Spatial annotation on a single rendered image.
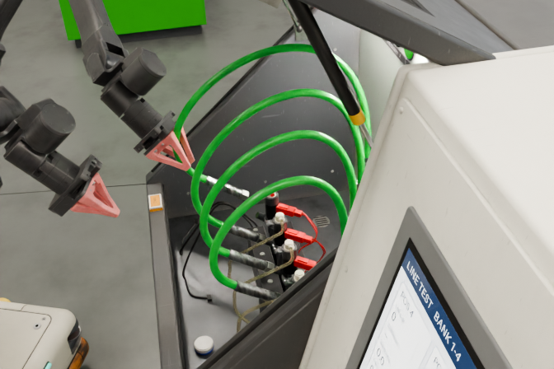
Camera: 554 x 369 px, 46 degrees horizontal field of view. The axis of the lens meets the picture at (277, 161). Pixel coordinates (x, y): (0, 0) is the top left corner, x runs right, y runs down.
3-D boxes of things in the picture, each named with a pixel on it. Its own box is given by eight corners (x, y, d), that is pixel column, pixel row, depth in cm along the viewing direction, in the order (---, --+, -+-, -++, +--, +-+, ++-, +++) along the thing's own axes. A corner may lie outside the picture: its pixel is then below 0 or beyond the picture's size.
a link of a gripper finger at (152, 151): (207, 147, 125) (171, 113, 123) (198, 162, 119) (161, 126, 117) (183, 169, 128) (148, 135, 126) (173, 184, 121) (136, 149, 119)
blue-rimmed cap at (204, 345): (193, 341, 136) (192, 337, 135) (213, 338, 136) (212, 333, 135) (195, 357, 133) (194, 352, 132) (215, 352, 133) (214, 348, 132)
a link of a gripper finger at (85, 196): (121, 219, 108) (74, 187, 105) (97, 242, 111) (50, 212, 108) (131, 194, 114) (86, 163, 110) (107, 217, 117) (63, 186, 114)
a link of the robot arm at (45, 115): (5, 107, 110) (-34, 123, 102) (39, 65, 104) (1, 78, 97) (52, 161, 111) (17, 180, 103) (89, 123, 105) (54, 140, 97)
